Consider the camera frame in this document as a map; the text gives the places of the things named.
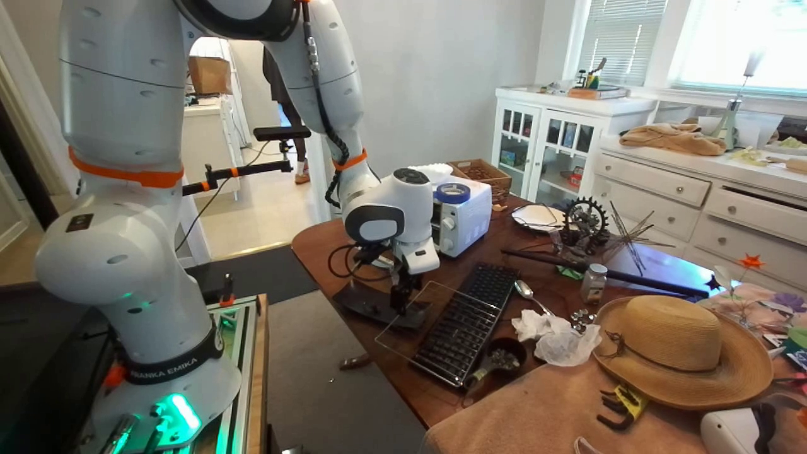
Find white glass-door cabinet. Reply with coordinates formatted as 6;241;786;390
492;88;650;207

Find white mini toaster oven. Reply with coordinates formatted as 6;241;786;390
429;177;492;258

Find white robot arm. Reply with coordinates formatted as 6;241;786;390
35;0;438;454

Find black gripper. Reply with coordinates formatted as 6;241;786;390
392;269;423;313

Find white plate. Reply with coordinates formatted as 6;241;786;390
513;205;563;233

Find dark small bowl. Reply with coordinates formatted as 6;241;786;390
467;339;528;395

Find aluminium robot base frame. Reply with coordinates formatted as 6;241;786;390
79;296;265;454

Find black camera mount rod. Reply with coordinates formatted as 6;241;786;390
181;159;293;196

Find straw sun hat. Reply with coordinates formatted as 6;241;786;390
593;296;774;410

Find white crumpled tissue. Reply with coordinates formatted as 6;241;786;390
513;311;600;369

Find white drawer dresser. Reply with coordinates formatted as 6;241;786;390
590;143;807;293

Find white fluted bowl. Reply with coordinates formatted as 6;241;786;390
412;164;455;182

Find wicker basket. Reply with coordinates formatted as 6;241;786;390
455;159;513;205

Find metal wire oven rack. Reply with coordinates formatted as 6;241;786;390
375;279;513;389

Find small glass jar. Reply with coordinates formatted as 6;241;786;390
583;262;607;301

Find black gear sculpture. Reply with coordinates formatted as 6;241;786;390
561;196;607;251

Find blue tape roll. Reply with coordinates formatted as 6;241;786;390
434;183;472;205

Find metal spoon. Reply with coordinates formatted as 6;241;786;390
514;279;553;316

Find yellow black pliers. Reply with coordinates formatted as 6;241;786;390
598;384;649;431

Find black computer keyboard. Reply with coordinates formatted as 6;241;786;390
412;265;516;389

